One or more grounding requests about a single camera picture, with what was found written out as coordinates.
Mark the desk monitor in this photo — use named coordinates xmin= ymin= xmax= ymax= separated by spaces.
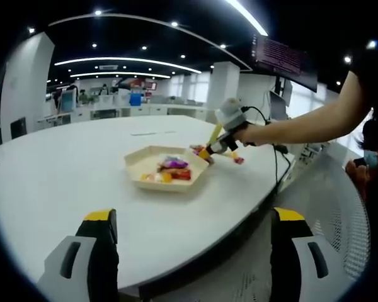
xmin=269 ymin=77 xmax=294 ymax=119

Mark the hanging monitor with text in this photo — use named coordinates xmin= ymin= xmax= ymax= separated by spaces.
xmin=250 ymin=33 xmax=319 ymax=92

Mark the small red food packet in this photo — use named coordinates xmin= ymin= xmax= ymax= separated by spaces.
xmin=169 ymin=169 xmax=192 ymax=180

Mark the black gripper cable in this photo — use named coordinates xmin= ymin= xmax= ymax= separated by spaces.
xmin=241 ymin=106 xmax=292 ymax=189

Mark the white box blue panel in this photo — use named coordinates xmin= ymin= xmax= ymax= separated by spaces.
xmin=59 ymin=89 xmax=78 ymax=113

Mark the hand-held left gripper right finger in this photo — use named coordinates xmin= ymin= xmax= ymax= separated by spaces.
xmin=270 ymin=206 xmax=347 ymax=302

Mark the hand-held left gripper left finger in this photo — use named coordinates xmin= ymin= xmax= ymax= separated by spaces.
xmin=37 ymin=208 xmax=120 ymax=302

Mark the cream hexagonal container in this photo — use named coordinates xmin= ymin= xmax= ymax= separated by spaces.
xmin=123 ymin=144 xmax=210 ymax=193

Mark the row of white desks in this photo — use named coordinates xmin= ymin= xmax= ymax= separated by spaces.
xmin=37 ymin=100 xmax=209 ymax=126

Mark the person's right hand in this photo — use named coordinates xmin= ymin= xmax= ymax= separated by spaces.
xmin=234 ymin=122 xmax=270 ymax=148

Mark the wide white column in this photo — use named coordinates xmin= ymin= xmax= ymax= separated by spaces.
xmin=0 ymin=31 xmax=56 ymax=142

